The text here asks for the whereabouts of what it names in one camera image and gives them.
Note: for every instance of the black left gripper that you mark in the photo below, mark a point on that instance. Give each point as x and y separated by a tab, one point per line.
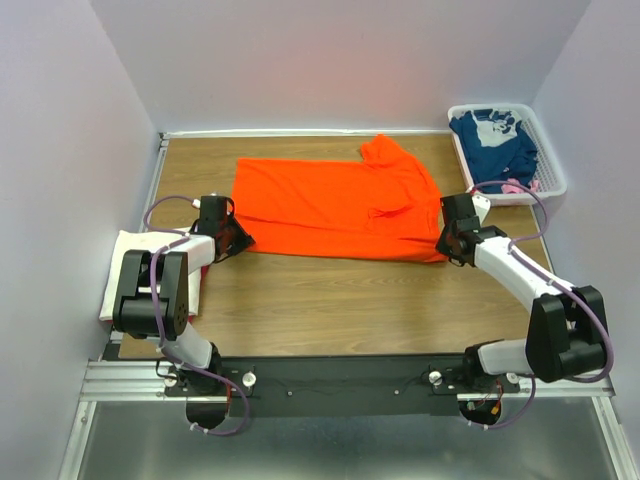
233	235

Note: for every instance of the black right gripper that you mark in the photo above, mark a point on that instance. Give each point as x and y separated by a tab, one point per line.
447	239

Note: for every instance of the orange t-shirt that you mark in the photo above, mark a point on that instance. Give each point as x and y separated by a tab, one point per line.
384	206

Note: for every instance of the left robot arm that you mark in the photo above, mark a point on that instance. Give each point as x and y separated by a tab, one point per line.
151	300

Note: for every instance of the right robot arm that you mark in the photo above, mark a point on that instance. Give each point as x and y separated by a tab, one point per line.
567	336

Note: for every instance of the magenta folded t-shirt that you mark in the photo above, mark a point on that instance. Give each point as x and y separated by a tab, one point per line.
203	273

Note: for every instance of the pink garment in basket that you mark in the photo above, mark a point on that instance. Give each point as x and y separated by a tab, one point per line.
514	186

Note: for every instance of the white folded t-shirt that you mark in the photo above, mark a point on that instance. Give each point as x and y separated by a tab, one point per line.
148	241

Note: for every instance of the white plastic laundry basket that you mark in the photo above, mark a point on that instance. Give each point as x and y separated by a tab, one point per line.
549	172

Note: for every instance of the navy blue printed t-shirt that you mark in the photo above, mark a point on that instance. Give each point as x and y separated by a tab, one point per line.
495	146

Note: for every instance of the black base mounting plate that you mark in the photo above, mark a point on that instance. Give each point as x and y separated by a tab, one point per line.
337	386

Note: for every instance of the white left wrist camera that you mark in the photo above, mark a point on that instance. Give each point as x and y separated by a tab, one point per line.
196	203

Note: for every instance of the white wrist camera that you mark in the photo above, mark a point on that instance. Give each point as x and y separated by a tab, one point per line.
196	203
482	206

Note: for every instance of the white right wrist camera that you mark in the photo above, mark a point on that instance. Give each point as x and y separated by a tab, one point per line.
482	206

